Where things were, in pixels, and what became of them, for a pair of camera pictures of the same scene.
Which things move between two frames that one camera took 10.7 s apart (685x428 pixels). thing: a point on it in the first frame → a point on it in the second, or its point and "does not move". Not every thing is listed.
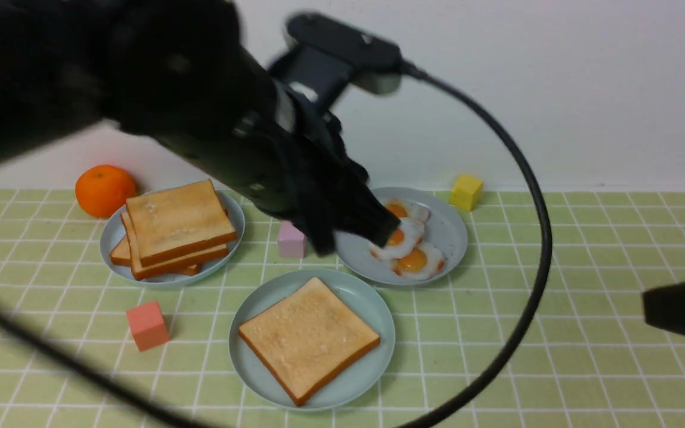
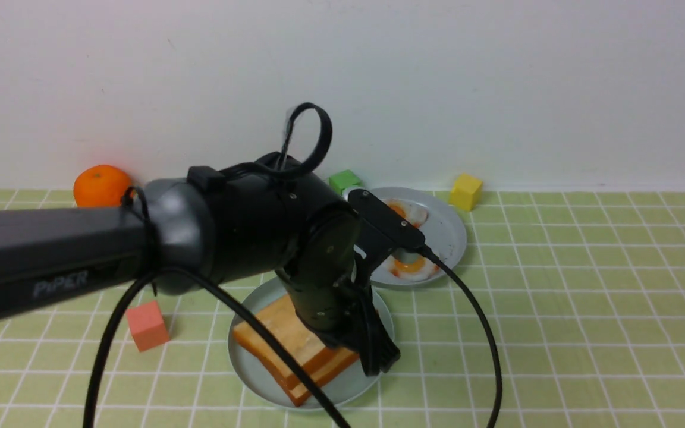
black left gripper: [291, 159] → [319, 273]
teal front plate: [352, 383] does not move
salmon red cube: [147, 326] does not move
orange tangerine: [101, 190] does not move
